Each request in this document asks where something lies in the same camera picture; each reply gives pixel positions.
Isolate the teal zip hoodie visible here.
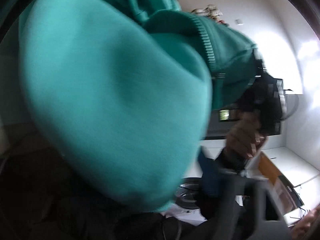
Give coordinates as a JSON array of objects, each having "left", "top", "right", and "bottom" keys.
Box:
[{"left": 19, "top": 0, "right": 258, "bottom": 213}]

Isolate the person's right hand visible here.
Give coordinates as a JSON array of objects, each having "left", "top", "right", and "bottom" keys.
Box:
[{"left": 224, "top": 112, "right": 267, "bottom": 160}]

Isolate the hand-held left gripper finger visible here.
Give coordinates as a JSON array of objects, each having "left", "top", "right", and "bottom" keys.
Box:
[{"left": 197, "top": 154, "right": 293, "bottom": 240}]

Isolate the white and wood cabinet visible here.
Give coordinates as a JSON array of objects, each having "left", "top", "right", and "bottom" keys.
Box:
[{"left": 258, "top": 146, "right": 320, "bottom": 188}]

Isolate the person's right forearm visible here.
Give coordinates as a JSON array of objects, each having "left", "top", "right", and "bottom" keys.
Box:
[{"left": 214, "top": 148, "right": 248, "bottom": 174}]

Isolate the round black appliance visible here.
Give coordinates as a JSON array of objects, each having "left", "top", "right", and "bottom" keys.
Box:
[{"left": 175, "top": 177, "right": 201, "bottom": 209}]

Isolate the dark grey cabinet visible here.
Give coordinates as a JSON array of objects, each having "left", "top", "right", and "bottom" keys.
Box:
[{"left": 207, "top": 108, "right": 240, "bottom": 140}]

